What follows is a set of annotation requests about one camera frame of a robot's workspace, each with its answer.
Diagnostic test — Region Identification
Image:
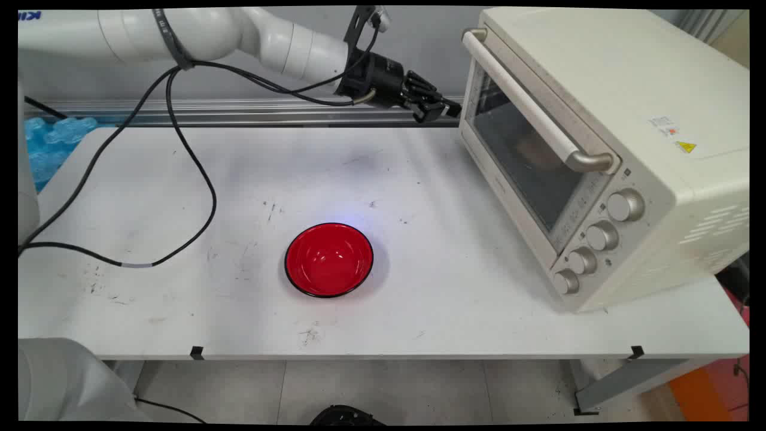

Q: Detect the aluminium rail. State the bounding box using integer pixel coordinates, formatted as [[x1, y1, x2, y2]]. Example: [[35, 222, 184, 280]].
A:
[[24, 97, 465, 128]]

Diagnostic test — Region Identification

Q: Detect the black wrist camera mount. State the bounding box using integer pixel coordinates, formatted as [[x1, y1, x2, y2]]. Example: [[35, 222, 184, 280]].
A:
[[344, 6, 393, 47]]

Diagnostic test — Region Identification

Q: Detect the red bowl black rim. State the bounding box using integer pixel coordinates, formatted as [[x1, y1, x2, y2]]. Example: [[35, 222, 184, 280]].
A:
[[284, 223, 375, 299]]

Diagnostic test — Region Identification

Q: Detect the thin black background cable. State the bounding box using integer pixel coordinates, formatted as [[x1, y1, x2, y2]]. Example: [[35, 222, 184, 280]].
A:
[[24, 98, 68, 119]]

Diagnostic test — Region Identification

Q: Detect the blue bubble wrap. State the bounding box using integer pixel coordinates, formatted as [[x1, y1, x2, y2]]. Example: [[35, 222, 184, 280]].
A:
[[24, 117, 99, 192]]

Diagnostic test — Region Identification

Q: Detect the orange floor object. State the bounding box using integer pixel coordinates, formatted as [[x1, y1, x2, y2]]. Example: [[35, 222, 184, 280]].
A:
[[667, 365, 750, 423]]

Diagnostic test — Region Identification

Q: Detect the grey table leg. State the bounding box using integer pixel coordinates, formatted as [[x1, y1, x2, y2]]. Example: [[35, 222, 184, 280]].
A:
[[566, 358, 714, 416]]

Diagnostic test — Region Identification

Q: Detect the cream toaster oven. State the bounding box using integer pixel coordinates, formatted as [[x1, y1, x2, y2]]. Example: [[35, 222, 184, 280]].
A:
[[460, 7, 750, 314]]

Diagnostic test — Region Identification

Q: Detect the white label sticker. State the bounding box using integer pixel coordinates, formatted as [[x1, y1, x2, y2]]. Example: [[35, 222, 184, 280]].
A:
[[648, 116, 680, 138]]

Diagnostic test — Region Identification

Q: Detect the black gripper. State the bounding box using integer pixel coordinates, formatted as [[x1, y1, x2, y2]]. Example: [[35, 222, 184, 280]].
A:
[[335, 53, 462, 124]]

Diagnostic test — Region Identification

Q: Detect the small silver oven knob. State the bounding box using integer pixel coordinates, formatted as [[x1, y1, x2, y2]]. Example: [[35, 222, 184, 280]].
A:
[[553, 268, 581, 296]]

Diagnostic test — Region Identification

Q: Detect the oven glass door with handle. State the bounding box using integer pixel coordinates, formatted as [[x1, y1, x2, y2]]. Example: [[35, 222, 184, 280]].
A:
[[460, 27, 623, 255]]

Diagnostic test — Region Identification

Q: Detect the large silver oven knob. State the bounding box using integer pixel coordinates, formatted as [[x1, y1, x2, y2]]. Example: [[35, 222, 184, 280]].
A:
[[607, 189, 646, 223]]

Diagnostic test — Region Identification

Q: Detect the black object on floor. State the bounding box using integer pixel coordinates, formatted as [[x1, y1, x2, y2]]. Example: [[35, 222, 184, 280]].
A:
[[309, 405, 385, 426]]

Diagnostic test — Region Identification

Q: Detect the black cable strap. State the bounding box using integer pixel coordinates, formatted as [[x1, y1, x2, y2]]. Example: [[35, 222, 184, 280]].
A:
[[152, 8, 196, 71]]

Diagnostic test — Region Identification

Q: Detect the plain black cable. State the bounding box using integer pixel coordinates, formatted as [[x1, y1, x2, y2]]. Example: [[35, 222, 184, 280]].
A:
[[18, 57, 376, 255]]

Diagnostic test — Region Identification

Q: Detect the black floor cable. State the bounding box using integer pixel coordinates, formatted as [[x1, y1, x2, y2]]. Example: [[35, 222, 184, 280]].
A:
[[135, 397, 208, 424]]

